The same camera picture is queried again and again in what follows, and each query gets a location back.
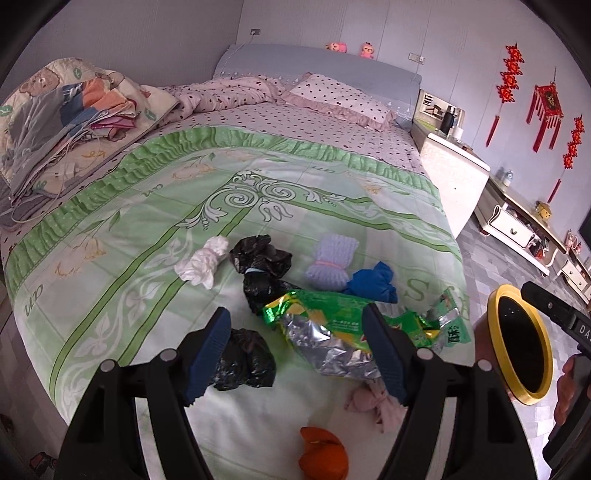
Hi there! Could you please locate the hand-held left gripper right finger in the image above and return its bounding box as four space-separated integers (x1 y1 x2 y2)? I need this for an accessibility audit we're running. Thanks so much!
362 305 541 480

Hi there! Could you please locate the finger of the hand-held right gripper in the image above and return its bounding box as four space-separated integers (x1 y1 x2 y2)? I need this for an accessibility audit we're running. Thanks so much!
521 281 573 329

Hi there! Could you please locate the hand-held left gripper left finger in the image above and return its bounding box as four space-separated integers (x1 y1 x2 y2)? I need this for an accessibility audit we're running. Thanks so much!
55 307 232 480

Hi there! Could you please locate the black plastic bag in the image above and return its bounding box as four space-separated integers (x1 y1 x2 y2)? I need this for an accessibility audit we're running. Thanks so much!
212 328 276 391
229 234 294 317

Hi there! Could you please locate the yellow-rimmed brown bin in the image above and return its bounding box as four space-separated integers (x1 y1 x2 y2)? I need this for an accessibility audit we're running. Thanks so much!
475 284 555 407

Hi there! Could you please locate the green foil snack wrapper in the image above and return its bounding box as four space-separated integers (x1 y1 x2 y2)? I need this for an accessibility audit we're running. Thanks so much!
262 288 472 381

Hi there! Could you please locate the blue cloth bundle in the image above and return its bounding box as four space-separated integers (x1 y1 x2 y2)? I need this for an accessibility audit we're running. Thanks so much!
344 261 398 304

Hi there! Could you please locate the white cloth bundle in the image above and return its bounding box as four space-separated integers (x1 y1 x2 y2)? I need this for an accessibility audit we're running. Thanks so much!
174 236 230 290

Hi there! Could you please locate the person's right hand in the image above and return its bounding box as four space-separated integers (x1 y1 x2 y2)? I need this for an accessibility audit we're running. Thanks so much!
554 355 576 425

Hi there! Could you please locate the pink cloth bundle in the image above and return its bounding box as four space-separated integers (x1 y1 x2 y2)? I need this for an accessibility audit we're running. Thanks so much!
344 383 407 435

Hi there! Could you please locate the white low cabinet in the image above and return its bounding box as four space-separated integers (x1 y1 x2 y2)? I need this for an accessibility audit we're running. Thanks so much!
475 175 591 301

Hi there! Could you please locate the light purple knitted bundle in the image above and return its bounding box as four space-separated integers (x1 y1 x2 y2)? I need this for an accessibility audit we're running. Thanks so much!
305 233 358 292

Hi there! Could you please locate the orange cloth bundle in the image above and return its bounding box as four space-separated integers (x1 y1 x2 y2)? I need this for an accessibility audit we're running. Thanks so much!
299 427 349 480

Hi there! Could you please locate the green floral bedspread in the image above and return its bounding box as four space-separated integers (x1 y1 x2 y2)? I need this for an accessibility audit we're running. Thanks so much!
4 127 474 480

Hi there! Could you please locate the white nightstand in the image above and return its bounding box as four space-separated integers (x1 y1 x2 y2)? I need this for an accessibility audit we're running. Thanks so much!
410 89 491 238

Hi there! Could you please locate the long red knot ornament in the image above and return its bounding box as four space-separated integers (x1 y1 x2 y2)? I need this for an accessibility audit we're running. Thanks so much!
485 45 527 147
547 115 585 206

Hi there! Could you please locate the square red knot ornament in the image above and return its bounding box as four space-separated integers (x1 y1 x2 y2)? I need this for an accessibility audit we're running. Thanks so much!
526 69 565 153

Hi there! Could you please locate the bear print quilt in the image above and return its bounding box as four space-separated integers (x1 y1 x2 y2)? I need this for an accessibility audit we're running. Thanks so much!
0 58 178 199

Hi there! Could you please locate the pink polka dot pillow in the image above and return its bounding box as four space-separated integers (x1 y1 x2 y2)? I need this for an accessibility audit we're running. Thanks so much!
281 72 398 132

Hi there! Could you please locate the pink polka dot duvet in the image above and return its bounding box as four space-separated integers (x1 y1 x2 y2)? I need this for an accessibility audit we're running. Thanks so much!
159 76 289 123

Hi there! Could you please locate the pile of folded clothes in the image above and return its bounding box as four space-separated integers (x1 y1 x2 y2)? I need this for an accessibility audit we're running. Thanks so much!
4 78 141 195

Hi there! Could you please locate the grey-blue bed headboard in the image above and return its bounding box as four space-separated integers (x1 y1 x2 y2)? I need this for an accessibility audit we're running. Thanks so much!
213 44 423 130

